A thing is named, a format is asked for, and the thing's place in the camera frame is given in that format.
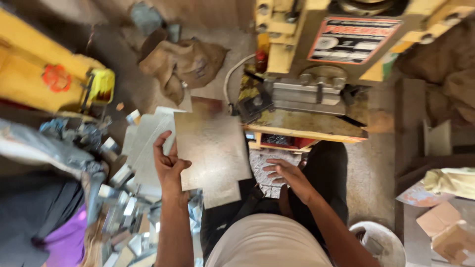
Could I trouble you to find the red tray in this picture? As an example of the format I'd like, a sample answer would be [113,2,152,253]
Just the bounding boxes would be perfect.
[260,133,317,150]

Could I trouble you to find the brown burlap sack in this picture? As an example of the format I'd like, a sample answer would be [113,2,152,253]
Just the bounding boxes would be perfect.
[139,36,229,107]

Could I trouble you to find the pale yellow cloth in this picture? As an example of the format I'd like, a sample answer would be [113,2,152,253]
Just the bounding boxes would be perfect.
[422,167,475,201]

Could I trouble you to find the white cable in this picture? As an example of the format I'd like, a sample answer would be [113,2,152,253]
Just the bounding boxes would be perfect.
[223,53,257,113]

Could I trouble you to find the large square metal sheet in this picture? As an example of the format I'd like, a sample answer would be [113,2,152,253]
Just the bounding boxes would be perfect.
[174,111,253,192]

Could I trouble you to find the grey plastic bag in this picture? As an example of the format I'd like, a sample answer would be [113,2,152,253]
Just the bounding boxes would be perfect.
[0,118,95,178]

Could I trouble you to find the white bucket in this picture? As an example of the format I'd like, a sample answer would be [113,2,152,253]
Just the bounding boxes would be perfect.
[349,221,407,267]

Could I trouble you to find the yellow machine with red mark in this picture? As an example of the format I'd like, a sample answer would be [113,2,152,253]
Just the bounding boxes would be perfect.
[0,7,116,114]

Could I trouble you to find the white open box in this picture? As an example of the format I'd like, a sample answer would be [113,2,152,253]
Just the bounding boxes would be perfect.
[422,119,453,157]

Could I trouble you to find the yellow press machine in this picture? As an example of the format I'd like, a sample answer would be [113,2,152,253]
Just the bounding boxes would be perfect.
[237,0,475,153]

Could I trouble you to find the person's left hand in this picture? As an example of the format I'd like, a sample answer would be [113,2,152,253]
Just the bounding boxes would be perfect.
[153,131,192,196]

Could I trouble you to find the pile of bent metal pieces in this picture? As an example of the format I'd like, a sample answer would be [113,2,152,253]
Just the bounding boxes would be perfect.
[39,109,204,267]

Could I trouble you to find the person's black trousers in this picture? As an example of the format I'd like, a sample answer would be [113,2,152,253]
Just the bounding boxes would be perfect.
[200,140,349,262]

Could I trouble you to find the stack of metal sheets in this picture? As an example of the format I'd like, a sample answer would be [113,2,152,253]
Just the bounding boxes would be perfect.
[122,106,186,198]

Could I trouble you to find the person's right hand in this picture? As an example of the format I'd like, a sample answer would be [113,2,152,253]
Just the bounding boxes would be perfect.
[263,158,317,205]

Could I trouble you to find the heap of burlap sacks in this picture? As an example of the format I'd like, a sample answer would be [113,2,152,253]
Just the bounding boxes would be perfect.
[395,19,475,125]

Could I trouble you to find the grey speckled mat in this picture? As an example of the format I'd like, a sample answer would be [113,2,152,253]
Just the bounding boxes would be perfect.
[249,148,303,199]

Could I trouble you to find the person's beige shirt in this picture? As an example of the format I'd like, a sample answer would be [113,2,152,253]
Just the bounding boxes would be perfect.
[204,213,334,267]

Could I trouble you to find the heap of cardboard pieces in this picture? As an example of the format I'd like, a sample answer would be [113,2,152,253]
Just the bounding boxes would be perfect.
[416,202,475,266]

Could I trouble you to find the grey metal lump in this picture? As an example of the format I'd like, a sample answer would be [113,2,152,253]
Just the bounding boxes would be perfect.
[129,1,165,35]

